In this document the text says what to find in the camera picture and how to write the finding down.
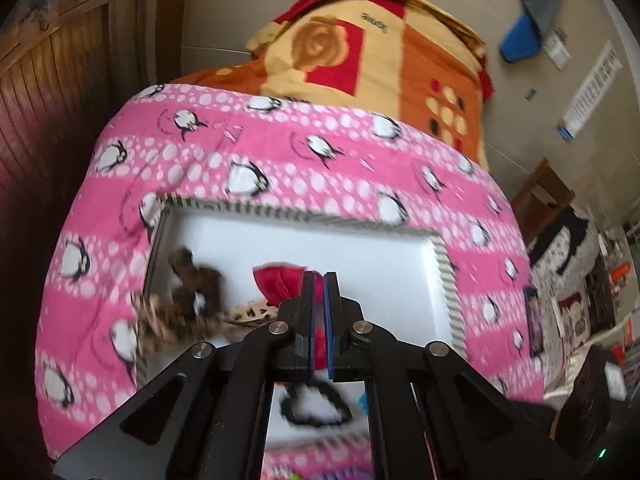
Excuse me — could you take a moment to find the brown bow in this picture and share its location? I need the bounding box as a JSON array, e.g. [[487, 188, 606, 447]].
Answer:
[[167, 247, 226, 326]]

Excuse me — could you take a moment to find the red bow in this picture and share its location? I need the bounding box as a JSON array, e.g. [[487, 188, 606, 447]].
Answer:
[[252, 262, 321, 316]]

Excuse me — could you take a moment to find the patterned cloth pile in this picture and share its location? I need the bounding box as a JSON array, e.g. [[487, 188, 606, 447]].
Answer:
[[535, 230, 618, 356]]

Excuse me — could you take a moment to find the orange floral blanket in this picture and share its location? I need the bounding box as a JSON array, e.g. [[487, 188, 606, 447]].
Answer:
[[167, 0, 493, 171]]

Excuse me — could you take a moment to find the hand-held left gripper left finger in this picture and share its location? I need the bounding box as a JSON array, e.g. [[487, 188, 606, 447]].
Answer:
[[52, 270, 317, 480]]

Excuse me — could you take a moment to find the wooden chair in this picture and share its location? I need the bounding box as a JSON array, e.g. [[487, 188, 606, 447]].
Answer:
[[510, 157, 576, 256]]

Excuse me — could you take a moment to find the wooden slatted panel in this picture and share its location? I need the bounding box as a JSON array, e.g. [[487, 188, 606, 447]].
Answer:
[[0, 0, 146, 281]]

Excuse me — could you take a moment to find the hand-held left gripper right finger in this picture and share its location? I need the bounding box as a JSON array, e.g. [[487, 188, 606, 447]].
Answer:
[[324, 271, 581, 480]]

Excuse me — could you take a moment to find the black garment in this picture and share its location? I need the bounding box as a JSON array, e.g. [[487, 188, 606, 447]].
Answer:
[[530, 210, 588, 276]]

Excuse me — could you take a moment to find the leopard print bow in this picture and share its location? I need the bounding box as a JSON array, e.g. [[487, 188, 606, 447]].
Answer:
[[131, 292, 281, 356]]

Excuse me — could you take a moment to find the striped cardboard box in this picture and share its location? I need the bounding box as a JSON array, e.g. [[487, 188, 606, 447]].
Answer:
[[134, 195, 468, 453]]

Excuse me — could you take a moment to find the blue cloth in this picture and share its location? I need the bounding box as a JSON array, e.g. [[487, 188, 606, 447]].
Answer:
[[500, 0, 568, 63]]

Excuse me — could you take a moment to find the pink penguin blanket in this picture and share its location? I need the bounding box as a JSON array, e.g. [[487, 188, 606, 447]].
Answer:
[[35, 82, 546, 480]]

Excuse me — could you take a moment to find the white wall socket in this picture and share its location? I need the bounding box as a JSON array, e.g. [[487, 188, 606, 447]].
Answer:
[[544, 30, 571, 68]]

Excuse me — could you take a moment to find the wall poster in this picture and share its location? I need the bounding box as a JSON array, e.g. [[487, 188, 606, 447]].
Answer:
[[557, 40, 623, 141]]

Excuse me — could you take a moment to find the black bead bracelet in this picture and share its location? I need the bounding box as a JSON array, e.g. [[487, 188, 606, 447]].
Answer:
[[280, 380, 353, 428]]

